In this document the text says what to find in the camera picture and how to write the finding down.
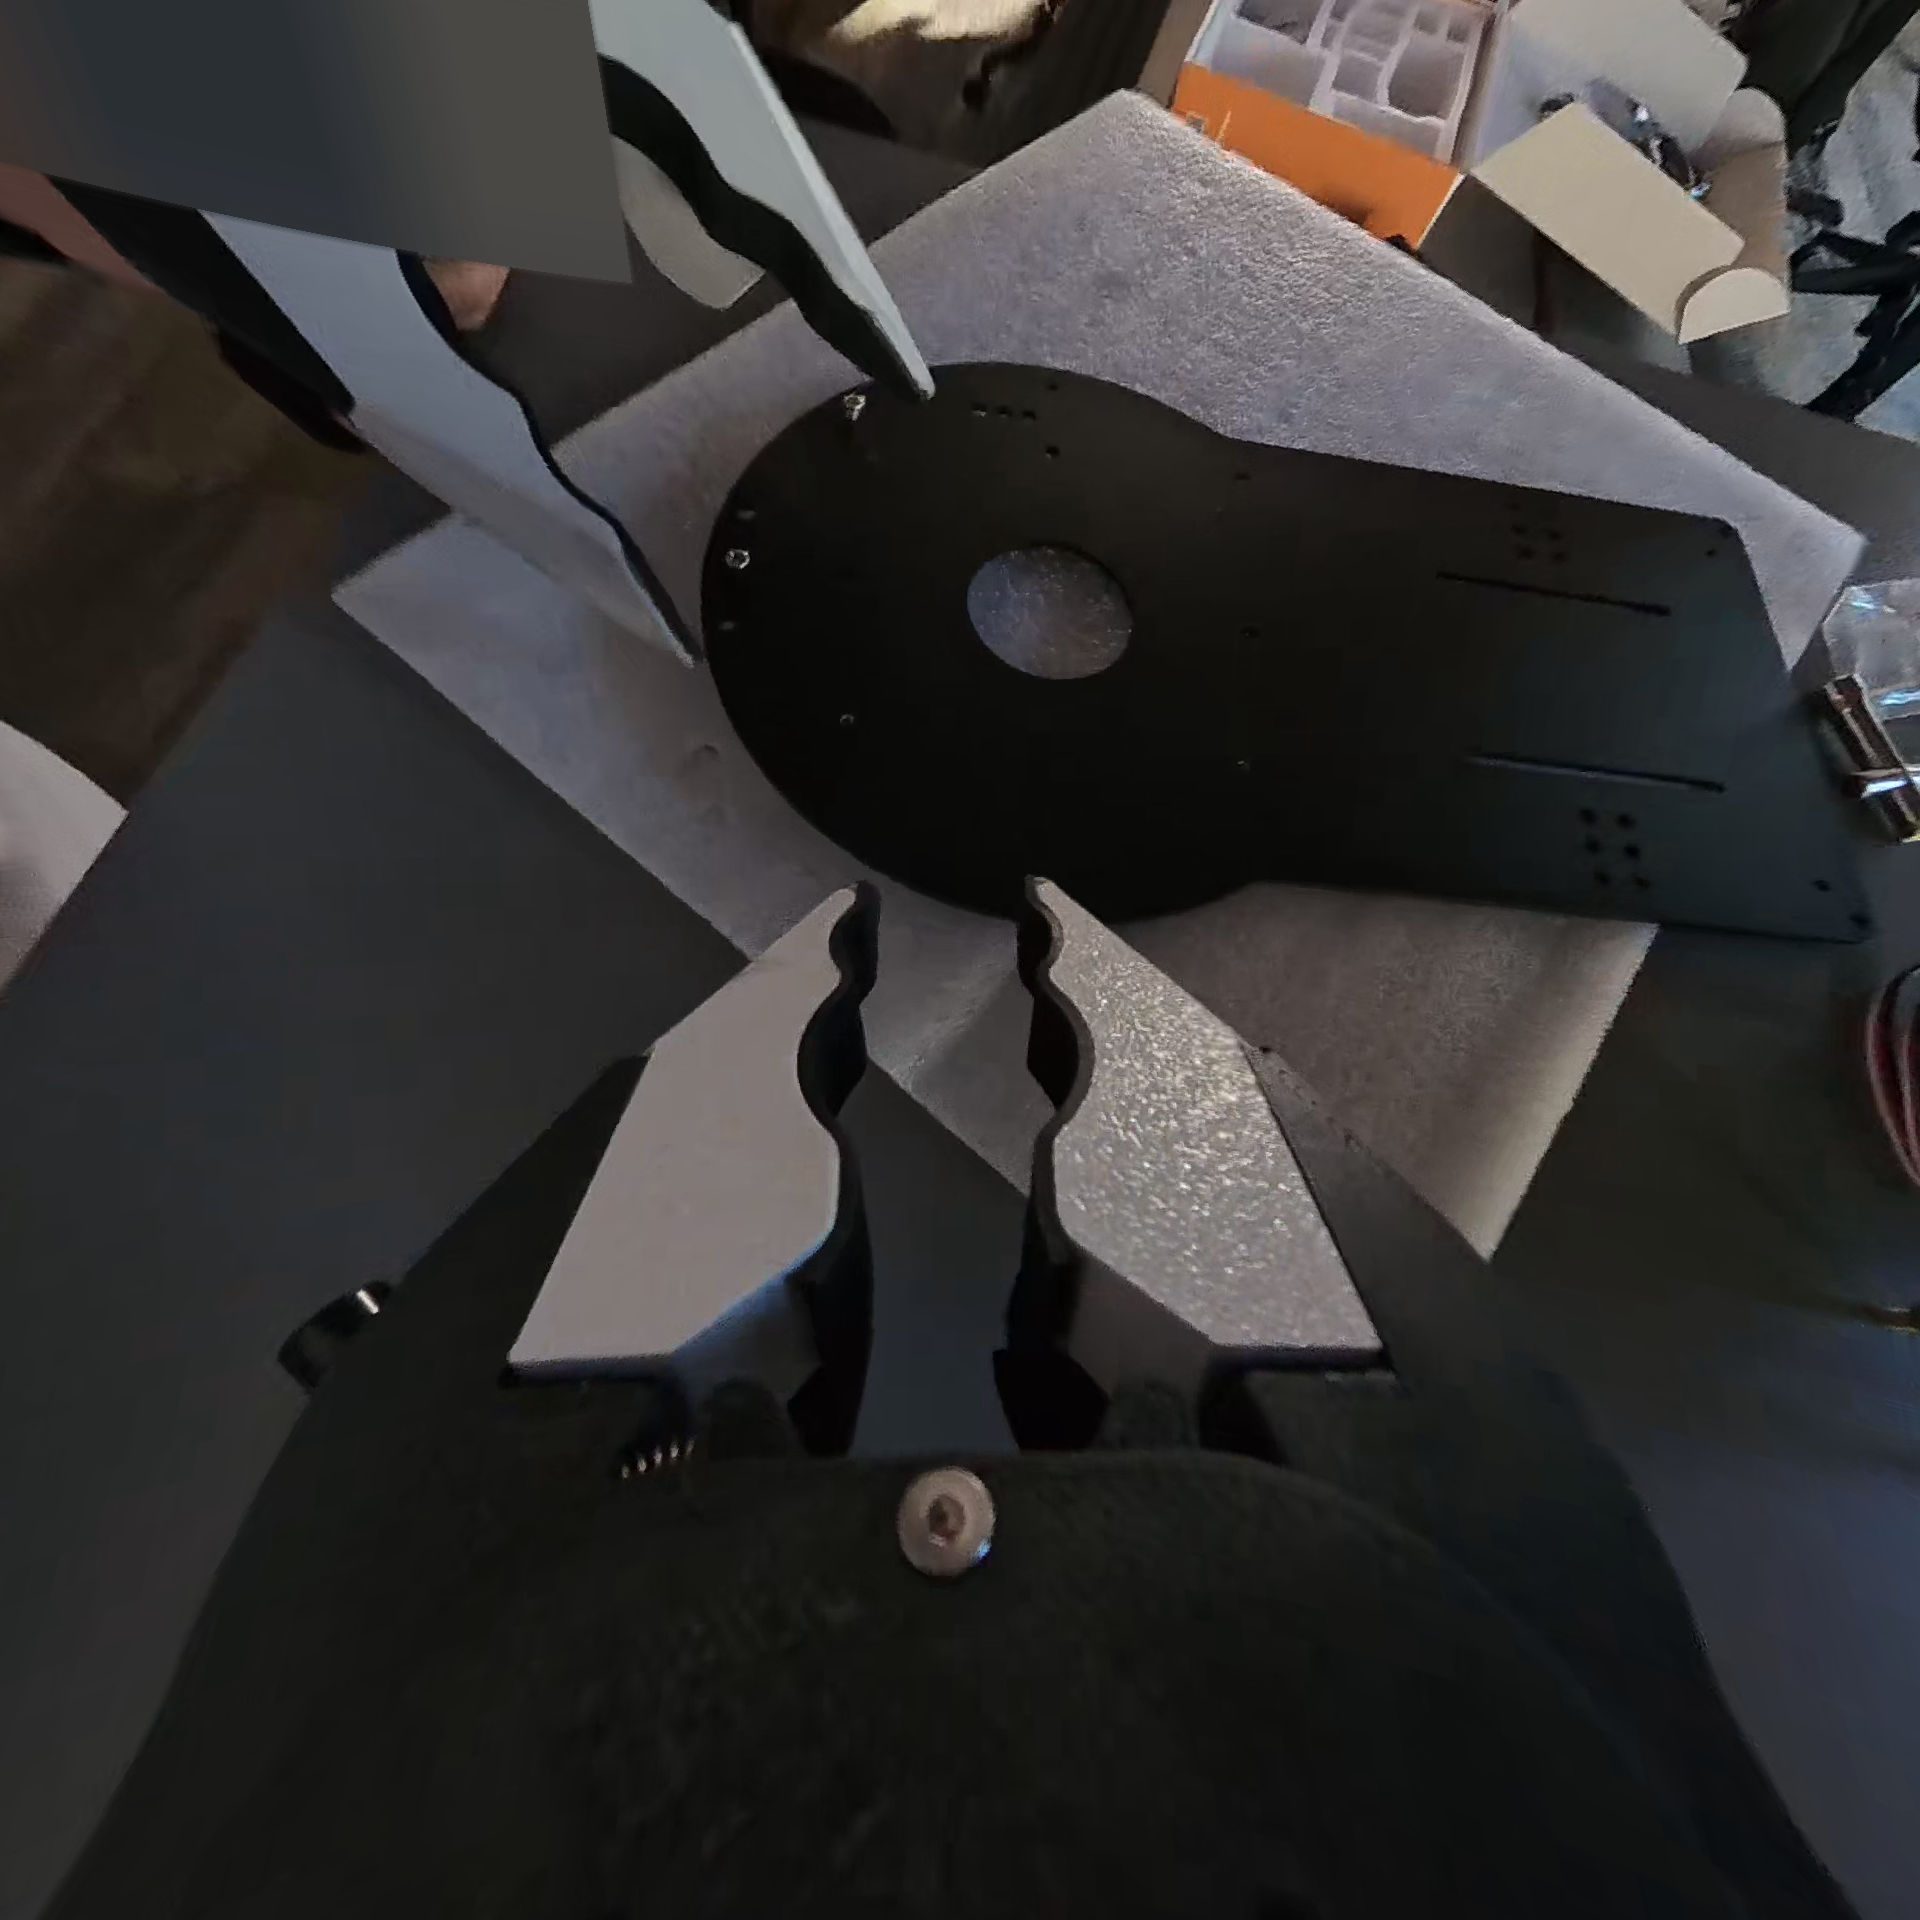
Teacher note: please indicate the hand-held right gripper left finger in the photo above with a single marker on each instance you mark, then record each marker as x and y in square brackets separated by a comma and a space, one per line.
[691, 1200]

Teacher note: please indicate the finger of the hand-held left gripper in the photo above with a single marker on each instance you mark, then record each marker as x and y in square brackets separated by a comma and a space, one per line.
[434, 404]
[780, 135]

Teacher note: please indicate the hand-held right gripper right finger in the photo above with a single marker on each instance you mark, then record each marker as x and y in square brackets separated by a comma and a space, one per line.
[1201, 1200]

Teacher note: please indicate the black metal base plate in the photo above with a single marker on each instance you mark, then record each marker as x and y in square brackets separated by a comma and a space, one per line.
[1320, 691]

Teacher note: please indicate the person's left hand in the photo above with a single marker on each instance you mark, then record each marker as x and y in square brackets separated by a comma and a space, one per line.
[465, 298]

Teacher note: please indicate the grey foam sheet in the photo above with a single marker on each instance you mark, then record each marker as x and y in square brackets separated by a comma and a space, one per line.
[1201, 269]

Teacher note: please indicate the orange parts box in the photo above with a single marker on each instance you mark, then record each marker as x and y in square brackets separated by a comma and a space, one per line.
[1305, 135]

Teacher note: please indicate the person's white shirt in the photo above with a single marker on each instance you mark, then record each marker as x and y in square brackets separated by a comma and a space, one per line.
[43, 840]

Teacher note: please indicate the open cardboard box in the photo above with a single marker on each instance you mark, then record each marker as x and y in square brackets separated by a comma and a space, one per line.
[1622, 210]

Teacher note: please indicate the clear plastic bag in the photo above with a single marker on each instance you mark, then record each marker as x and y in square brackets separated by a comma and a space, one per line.
[1875, 628]

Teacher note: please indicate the small metal bracket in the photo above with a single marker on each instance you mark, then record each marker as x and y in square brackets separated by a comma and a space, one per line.
[1875, 749]

